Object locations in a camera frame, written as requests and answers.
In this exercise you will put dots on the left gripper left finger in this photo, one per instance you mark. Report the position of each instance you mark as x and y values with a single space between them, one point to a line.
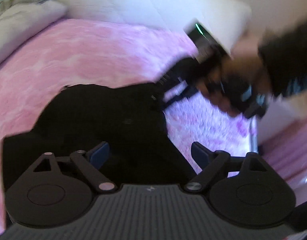
89 163

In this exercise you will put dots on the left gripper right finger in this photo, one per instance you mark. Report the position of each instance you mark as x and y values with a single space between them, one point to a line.
214 166

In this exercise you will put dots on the black trousers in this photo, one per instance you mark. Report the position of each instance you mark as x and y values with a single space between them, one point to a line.
80 117

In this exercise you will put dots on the person's right hand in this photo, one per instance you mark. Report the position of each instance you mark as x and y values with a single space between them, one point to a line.
244 63

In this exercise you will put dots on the pink floral blanket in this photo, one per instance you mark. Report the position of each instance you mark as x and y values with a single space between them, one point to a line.
73 52

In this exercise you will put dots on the white striped quilt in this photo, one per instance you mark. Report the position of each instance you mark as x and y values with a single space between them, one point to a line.
23 21

